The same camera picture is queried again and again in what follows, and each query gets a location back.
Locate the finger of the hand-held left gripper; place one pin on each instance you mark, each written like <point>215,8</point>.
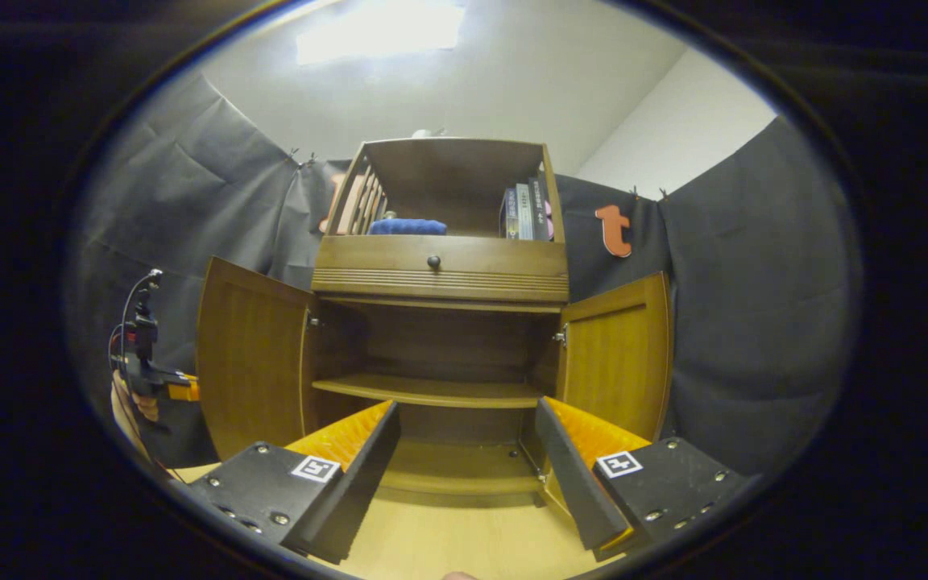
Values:
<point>184,391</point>

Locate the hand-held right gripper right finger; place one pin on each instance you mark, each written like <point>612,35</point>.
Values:
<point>577,491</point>

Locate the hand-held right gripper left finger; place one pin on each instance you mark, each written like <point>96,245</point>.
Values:
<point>351,499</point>

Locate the wooden cabinet door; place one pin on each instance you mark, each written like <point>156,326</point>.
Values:
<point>250,362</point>
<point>617,362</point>

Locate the wooden double-door shoe cabinet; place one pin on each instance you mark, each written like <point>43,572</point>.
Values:
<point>448,177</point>

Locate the wooden inner shelf board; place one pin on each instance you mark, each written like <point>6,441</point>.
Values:
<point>432,391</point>

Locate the wooden drawer with black knob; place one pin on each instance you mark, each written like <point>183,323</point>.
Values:
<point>496,266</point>

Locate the row of leaning brown books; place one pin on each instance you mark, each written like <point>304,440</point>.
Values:
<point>351,205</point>

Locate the black backdrop cloth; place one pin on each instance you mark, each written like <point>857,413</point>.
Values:
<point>754,282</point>

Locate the folded blue cloth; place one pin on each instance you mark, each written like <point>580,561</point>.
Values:
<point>408,227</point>

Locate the black upright book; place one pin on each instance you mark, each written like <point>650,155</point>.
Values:
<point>540,211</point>

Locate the grey upright book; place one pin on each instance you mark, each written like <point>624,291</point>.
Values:
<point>524,213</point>

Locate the dark blue upright book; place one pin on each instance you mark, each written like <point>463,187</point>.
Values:
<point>511,216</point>

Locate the small white object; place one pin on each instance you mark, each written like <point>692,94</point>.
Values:
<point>428,133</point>

